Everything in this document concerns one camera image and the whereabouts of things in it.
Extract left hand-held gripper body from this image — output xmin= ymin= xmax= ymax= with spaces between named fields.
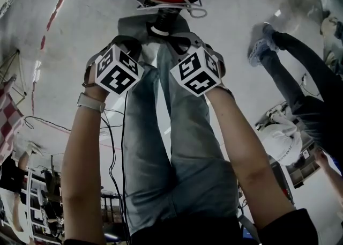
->
xmin=84 ymin=34 xmax=146 ymax=96

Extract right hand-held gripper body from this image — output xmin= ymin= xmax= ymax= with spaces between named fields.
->
xmin=169 ymin=32 xmax=226 ymax=98

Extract black corrugated vacuum cleaner hose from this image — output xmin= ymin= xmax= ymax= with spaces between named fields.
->
xmin=149 ymin=8 xmax=180 ymax=36

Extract person's right forearm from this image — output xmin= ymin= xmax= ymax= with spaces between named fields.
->
xmin=205 ymin=85 xmax=299 ymax=239

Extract person's left forearm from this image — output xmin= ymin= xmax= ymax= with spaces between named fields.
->
xmin=60 ymin=91 xmax=130 ymax=245

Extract person's left hand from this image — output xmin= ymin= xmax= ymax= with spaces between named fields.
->
xmin=83 ymin=64 xmax=111 ymax=100

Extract beige wristwatch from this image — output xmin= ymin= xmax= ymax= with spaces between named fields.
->
xmin=76 ymin=92 xmax=107 ymax=114

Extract person's legs in blue jeans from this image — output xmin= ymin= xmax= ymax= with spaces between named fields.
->
xmin=122 ymin=42 xmax=243 ymax=241

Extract white power strip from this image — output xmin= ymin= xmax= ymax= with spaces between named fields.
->
xmin=264 ymin=101 xmax=289 ymax=122

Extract red white checkered cloth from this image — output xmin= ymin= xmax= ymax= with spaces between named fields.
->
xmin=0 ymin=76 xmax=25 ymax=160

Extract white shelf rack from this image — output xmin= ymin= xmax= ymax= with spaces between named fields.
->
xmin=26 ymin=168 xmax=65 ymax=241

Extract person's black sleeve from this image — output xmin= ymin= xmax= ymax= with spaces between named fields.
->
xmin=253 ymin=207 xmax=320 ymax=245

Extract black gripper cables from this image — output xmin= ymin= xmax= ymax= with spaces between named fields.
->
xmin=99 ymin=90 xmax=131 ymax=239

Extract black floor cable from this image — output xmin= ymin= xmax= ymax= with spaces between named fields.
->
xmin=23 ymin=116 xmax=72 ymax=133

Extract black wire frame stand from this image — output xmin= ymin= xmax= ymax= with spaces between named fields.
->
xmin=0 ymin=48 xmax=28 ymax=105

